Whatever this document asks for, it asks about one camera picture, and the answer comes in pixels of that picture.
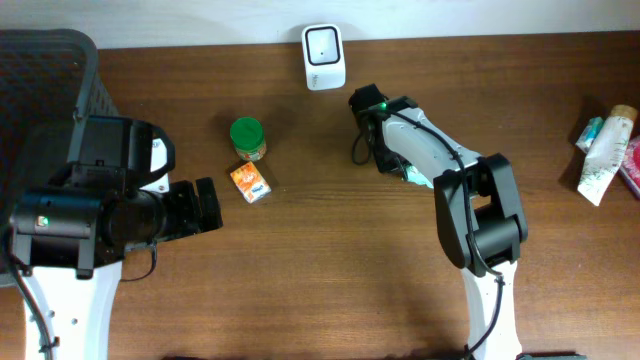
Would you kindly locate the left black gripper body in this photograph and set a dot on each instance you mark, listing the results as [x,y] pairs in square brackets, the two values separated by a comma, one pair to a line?
[182,209]

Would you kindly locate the red floral tissue pack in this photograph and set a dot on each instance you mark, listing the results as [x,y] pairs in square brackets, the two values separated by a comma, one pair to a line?
[629,169]

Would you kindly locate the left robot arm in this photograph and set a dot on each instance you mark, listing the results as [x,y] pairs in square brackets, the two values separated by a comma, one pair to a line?
[67,241]

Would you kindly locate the green round item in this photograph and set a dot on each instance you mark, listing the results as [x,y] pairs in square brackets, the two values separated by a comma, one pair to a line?
[248,138]

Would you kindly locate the small teal tissue pack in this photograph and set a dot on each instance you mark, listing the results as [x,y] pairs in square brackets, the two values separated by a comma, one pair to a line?
[589,134]

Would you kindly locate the white barcode scanner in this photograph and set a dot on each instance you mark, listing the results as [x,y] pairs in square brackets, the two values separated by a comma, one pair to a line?
[324,57]

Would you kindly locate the orange tissue pack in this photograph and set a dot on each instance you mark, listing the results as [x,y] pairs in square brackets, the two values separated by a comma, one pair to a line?
[250,182]

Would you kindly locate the white floral tube gold cap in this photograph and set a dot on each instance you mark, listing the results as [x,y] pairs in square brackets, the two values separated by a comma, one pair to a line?
[605,156]

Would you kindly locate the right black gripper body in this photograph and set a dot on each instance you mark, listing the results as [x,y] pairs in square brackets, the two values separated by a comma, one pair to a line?
[389,161]

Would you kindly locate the grey plastic mesh basket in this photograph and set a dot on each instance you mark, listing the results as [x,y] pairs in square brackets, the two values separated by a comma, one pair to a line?
[49,81]

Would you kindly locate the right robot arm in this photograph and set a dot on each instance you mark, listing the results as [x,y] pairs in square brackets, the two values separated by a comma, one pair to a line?
[479,215]

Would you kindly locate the teal wet wipes pack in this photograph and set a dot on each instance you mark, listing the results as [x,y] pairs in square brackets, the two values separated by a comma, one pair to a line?
[413,175]

